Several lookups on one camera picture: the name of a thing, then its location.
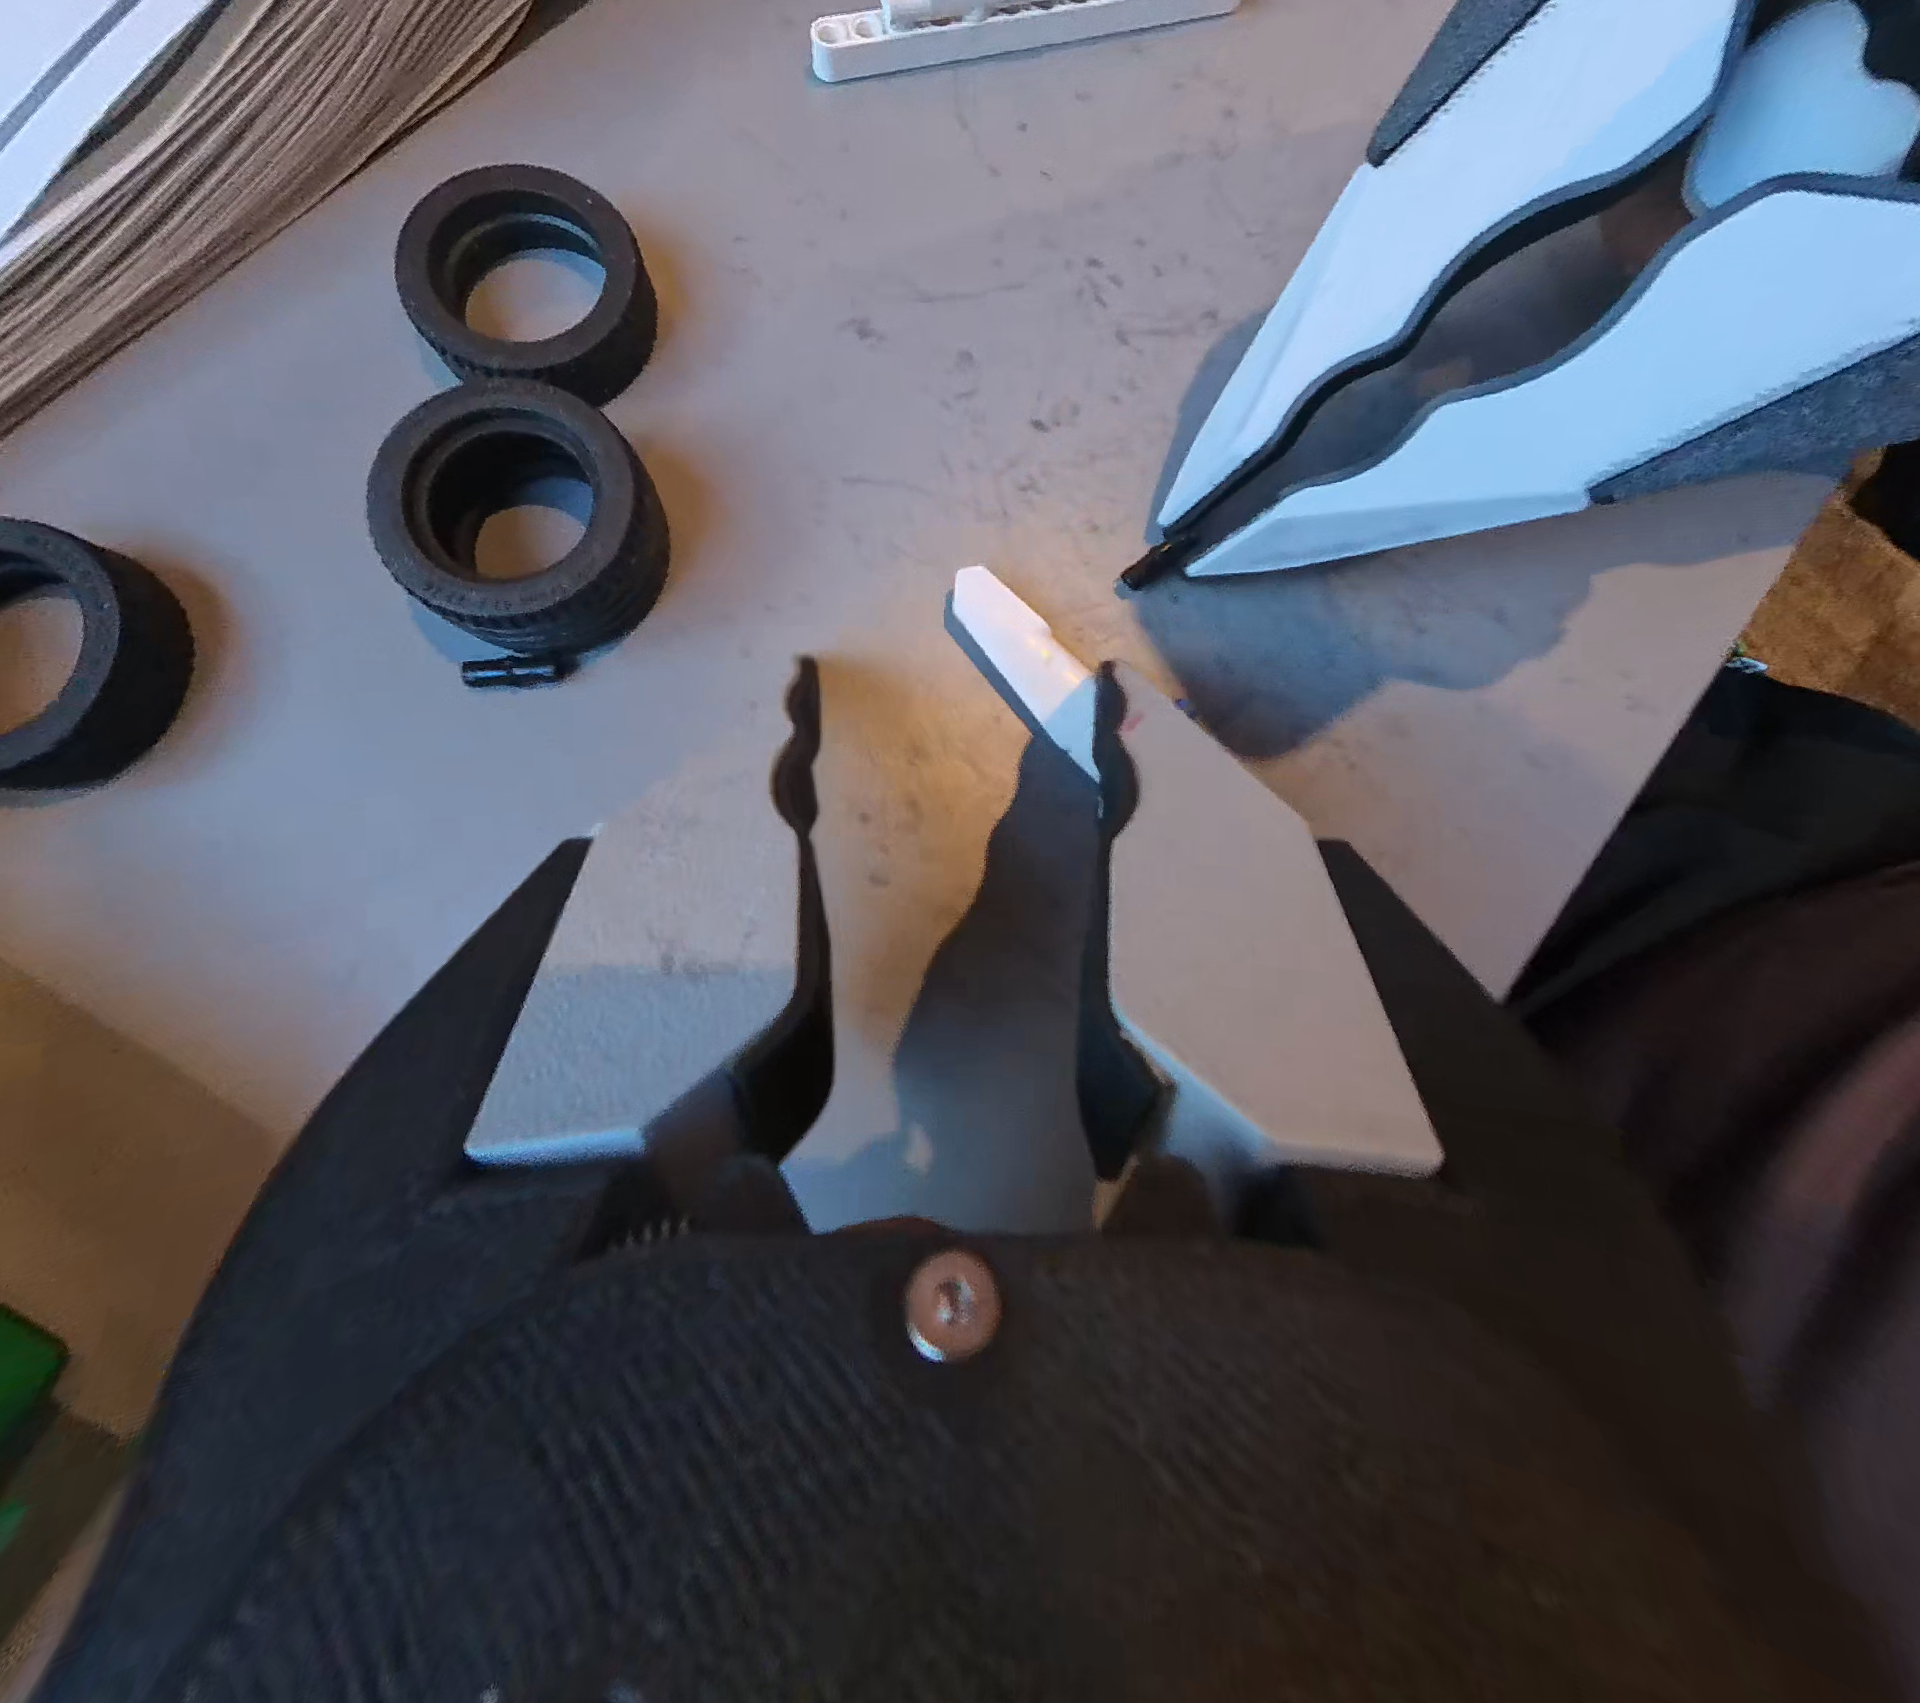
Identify green plastic bin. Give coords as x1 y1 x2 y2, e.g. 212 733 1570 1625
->
0 1305 70 1553

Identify person's black garment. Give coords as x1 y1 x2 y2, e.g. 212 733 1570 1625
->
1507 669 1920 1703

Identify grey desk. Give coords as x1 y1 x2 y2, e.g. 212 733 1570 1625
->
0 0 1863 1449

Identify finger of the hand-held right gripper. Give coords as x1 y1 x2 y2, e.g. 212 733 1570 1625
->
1155 0 1768 538
1186 176 1920 579

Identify black rubber toy tyre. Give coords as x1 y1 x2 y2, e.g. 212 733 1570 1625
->
0 518 198 794
368 379 671 663
393 164 656 408

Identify open instruction booklet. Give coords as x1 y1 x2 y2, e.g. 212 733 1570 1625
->
0 0 902 445

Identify person's brown-shirted torso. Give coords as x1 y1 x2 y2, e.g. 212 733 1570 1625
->
1724 983 1920 1508

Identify long white pointed panel piece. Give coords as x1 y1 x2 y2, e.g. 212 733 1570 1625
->
945 567 1118 780

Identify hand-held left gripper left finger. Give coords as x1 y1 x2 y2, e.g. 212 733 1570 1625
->
466 656 837 1168

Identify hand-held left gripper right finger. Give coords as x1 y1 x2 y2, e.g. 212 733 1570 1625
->
1077 663 1447 1214

